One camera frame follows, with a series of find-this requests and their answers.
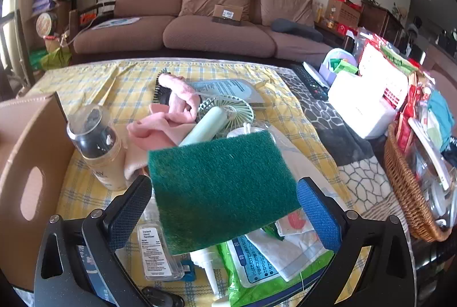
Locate round printed tin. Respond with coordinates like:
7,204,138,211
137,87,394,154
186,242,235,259
36,12,58,37

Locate white tissue box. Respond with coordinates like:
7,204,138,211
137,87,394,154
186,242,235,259
328,71,397,140

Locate brown sofa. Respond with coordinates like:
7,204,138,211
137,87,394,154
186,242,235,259
71,0,334,67

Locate pink cloth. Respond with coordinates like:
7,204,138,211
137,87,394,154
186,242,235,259
123,73,202,179

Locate lime green bag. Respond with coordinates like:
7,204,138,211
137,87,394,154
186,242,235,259
39,47,72,70

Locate cardboard parcel with label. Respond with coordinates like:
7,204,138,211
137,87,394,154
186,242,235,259
211,3,245,24

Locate white squeeze tube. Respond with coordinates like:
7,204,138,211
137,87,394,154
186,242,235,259
189,246,229,306

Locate dark wooden side table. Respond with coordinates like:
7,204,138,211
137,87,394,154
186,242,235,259
68,2,117,44

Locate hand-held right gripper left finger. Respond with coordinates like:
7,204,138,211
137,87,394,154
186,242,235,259
34,174,154,307

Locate black hairbrush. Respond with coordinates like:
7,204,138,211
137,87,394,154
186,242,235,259
152,68,172,106

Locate cardboard carton with red top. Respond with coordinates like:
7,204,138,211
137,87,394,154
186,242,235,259
326,0,361,29

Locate green wet wipes pack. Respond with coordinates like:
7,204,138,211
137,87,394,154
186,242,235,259
216,221,334,307

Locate teal cloth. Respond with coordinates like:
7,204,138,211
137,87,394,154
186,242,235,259
426,89,456,151

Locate grey blue foil pouch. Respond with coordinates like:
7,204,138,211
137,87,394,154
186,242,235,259
187,79,266,110

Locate white and blue paper sheet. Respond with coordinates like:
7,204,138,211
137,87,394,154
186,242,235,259
91,17,141,30

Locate black remote control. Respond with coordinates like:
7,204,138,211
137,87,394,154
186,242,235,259
290,62,329,101

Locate red and white package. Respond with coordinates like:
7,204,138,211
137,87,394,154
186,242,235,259
357,41,409,111

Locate purple desk organizer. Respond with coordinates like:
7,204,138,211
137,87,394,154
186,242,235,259
319,48,358,86

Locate brown cardboard box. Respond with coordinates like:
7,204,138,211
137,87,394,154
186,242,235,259
0,92,77,290

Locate yellow checked tablecloth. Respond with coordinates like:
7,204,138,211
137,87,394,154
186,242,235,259
27,59,368,307

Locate dark grey pillow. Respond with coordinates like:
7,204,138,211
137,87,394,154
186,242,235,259
271,18,324,43

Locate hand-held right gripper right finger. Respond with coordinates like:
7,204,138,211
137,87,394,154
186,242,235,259
296,177,416,307

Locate mint green handheld fan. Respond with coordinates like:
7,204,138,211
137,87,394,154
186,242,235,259
179,96,255,147

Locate dark wood cabinet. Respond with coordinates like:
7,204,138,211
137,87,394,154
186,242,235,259
359,0,406,44

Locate beige lotion bottle clear cap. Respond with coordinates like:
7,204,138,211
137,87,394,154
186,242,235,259
67,104,128,191

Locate clear hand sanitizer bottle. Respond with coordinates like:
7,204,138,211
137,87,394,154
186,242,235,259
137,202,186,281

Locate white plastic bags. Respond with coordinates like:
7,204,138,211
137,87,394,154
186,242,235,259
246,209,331,282

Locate small black clip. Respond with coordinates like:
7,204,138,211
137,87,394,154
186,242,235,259
141,286,186,307

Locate green and yellow scouring sponge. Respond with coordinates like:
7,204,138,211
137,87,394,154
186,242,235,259
147,130,303,256

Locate brown wicker basket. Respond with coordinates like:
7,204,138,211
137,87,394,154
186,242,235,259
384,120,452,243

